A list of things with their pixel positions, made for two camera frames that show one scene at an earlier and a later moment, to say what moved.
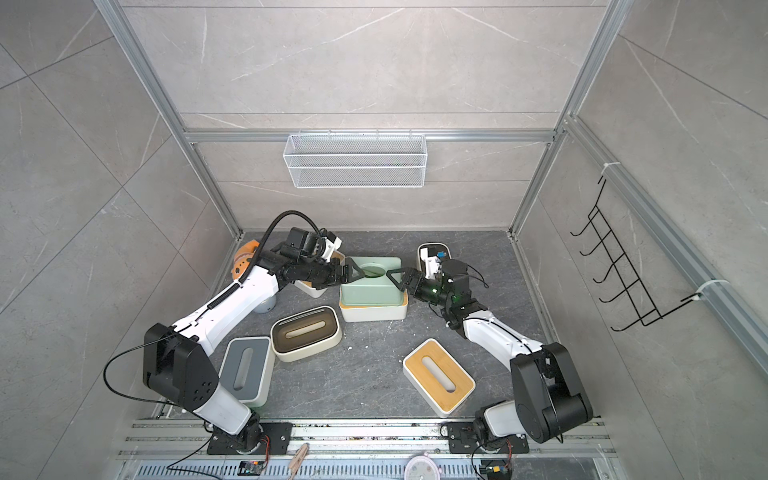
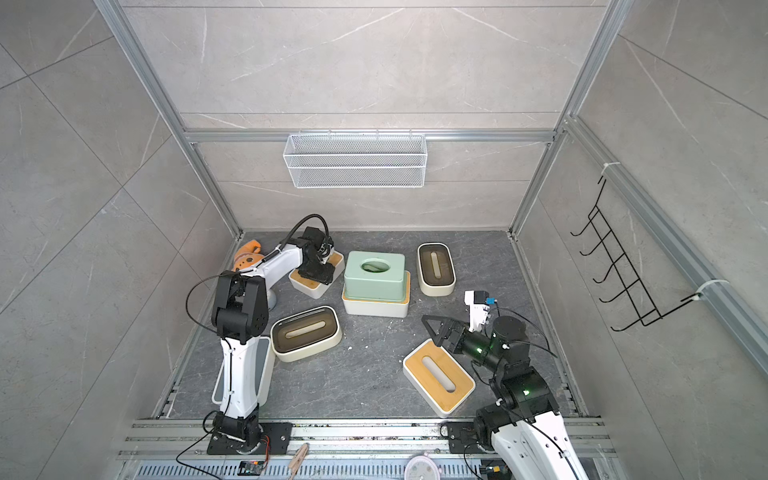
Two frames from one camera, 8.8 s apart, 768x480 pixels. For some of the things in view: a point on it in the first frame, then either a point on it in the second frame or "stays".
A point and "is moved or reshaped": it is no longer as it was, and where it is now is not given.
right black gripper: [410, 282] → [440, 340]
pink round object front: [422, 467] stays
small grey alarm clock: [266, 306] stays
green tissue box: [375, 287] is moved or reshaped
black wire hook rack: [633, 296] stays
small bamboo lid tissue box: [350, 292] is moved or reshaped
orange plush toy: [241, 258] stays
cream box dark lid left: [303, 331] stays
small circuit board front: [250, 467] stays
